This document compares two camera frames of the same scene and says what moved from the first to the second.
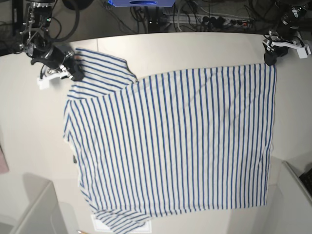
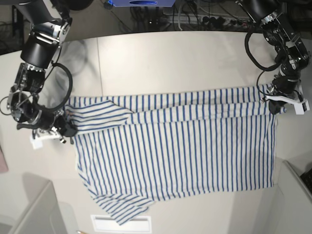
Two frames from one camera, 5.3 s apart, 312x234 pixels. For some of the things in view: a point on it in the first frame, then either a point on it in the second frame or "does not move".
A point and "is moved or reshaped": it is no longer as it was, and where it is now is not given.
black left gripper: x=56 y=55 → x=41 y=119
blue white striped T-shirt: x=192 y=140 is moved or reshaped
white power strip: x=189 y=19 does not move
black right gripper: x=274 y=47 → x=285 y=82
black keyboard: x=306 y=179 does not move
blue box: x=142 y=3 does not move
